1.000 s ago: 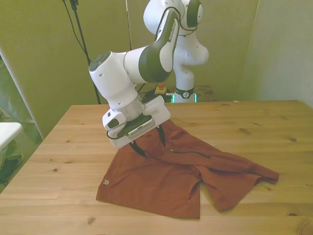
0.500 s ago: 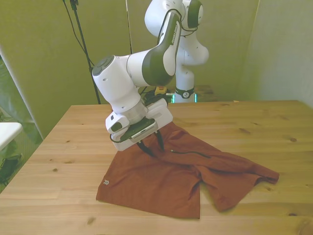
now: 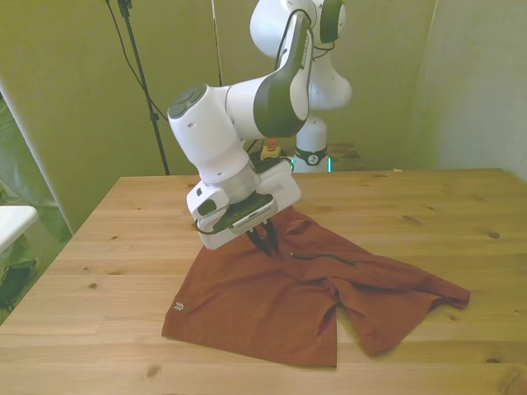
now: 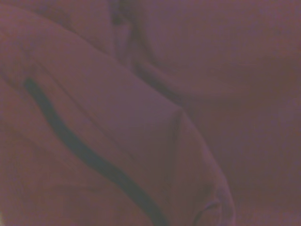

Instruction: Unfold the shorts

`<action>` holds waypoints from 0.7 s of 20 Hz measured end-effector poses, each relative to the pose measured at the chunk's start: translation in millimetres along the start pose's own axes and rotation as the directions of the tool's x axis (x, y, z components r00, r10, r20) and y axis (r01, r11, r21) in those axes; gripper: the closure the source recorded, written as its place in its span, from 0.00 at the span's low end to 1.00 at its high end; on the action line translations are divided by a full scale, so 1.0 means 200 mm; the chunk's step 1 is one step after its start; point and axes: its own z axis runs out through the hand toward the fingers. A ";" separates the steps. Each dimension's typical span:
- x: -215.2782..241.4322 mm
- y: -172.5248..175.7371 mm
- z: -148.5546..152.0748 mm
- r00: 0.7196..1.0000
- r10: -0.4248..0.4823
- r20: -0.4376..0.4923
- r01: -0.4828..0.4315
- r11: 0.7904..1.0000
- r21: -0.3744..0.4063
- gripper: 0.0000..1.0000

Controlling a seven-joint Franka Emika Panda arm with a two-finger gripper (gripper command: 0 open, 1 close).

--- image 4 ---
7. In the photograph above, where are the rust orange shorts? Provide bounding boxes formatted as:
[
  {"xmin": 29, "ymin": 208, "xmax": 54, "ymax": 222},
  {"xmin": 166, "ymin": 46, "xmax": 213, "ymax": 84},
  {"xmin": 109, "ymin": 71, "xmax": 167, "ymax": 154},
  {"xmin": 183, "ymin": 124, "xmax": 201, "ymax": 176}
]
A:
[{"xmin": 0, "ymin": 0, "xmax": 301, "ymax": 226}]

